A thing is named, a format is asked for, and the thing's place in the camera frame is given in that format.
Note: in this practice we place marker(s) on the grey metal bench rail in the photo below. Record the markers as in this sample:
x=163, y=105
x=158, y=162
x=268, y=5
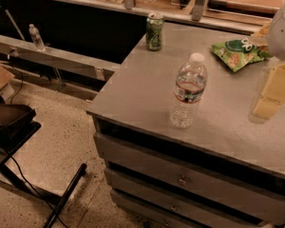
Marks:
x=65, y=60

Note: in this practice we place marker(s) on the green snack chip bag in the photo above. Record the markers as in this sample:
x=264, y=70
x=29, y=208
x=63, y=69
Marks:
x=239, y=53

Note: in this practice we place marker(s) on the bottom grey drawer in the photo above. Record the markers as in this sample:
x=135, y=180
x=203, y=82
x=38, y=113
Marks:
x=150, y=212

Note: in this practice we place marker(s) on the middle grey drawer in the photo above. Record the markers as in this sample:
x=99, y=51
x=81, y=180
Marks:
x=171, y=203

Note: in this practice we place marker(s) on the top grey drawer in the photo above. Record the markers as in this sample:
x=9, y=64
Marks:
x=210, y=189

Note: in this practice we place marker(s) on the green soda can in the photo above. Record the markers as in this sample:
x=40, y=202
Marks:
x=154, y=25

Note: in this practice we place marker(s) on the clear plastic water bottle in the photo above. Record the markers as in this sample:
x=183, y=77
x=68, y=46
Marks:
x=190, y=83

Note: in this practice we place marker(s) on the grey drawer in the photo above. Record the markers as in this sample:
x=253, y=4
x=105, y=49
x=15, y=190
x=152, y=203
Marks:
x=150, y=212
x=210, y=189
x=171, y=203

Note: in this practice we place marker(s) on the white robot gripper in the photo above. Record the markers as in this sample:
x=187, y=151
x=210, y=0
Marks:
x=284, y=32

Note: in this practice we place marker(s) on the small distant water bottle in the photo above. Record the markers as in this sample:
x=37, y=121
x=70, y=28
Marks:
x=36, y=37

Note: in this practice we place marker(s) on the grey drawer cabinet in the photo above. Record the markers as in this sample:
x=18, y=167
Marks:
x=133, y=107

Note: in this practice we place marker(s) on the black box device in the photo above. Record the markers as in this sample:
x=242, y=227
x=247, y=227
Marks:
x=13, y=119

